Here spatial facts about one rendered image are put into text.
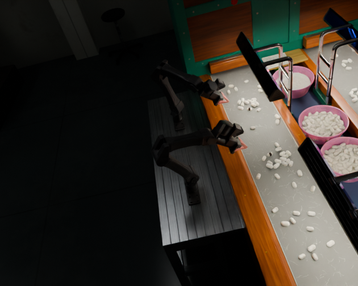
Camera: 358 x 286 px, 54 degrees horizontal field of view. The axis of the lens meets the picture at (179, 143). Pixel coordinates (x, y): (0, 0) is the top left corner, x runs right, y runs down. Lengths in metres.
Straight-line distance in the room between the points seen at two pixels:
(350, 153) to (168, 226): 1.02
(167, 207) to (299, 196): 0.69
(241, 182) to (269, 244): 0.37
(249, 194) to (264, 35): 1.21
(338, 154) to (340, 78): 0.65
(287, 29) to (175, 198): 1.40
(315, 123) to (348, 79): 0.46
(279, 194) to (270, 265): 0.38
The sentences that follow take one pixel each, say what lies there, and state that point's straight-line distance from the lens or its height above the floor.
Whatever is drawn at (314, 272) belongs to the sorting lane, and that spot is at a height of 0.74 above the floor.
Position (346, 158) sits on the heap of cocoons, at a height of 0.74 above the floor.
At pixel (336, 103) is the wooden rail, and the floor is 0.75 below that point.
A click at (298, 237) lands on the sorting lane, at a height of 0.74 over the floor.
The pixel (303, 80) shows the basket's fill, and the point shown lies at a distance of 2.49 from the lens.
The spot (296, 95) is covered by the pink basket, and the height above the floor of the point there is 0.71.
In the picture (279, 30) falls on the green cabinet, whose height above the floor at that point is 0.95.
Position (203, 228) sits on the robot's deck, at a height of 0.67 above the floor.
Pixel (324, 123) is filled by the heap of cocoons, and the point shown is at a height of 0.75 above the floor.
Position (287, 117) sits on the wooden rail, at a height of 0.76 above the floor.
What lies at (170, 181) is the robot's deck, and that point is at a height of 0.67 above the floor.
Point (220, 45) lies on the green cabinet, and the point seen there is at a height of 0.95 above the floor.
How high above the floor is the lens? 2.24
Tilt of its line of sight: 44 degrees down
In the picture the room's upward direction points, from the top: 16 degrees counter-clockwise
